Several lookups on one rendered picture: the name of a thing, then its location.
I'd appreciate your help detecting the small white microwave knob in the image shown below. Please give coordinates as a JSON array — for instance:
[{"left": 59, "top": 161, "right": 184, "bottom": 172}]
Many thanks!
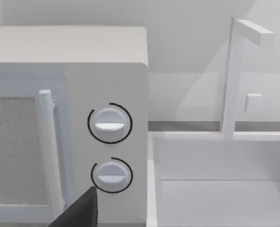
[{"left": 96, "top": 161, "right": 131, "bottom": 189}]

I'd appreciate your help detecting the large white microwave knob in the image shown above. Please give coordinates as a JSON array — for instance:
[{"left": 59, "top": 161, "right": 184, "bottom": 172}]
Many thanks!
[{"left": 92, "top": 107, "right": 127, "bottom": 139}]

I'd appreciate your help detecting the white sink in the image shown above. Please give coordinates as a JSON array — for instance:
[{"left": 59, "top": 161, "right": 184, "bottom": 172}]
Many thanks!
[{"left": 146, "top": 131, "right": 280, "bottom": 227}]

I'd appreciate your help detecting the white microwave door handle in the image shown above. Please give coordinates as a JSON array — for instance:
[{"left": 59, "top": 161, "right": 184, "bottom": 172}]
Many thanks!
[{"left": 38, "top": 89, "right": 65, "bottom": 218}]

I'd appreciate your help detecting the pale microwave oven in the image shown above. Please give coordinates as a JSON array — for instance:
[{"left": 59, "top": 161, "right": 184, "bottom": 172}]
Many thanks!
[{"left": 0, "top": 26, "right": 150, "bottom": 227}]

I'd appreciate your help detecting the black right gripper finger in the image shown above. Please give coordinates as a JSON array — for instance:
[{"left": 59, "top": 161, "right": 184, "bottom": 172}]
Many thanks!
[{"left": 48, "top": 186, "right": 99, "bottom": 227}]

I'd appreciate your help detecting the tall white tap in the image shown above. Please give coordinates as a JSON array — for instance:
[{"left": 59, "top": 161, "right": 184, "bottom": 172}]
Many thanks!
[{"left": 219, "top": 16, "right": 275, "bottom": 140}]

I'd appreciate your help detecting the small white tap lever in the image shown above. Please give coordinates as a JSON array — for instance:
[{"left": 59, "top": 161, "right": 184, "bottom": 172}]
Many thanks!
[{"left": 245, "top": 93, "right": 263, "bottom": 114}]

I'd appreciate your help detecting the microwave door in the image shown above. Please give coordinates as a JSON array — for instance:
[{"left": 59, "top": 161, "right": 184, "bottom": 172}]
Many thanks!
[{"left": 0, "top": 66, "right": 68, "bottom": 224}]

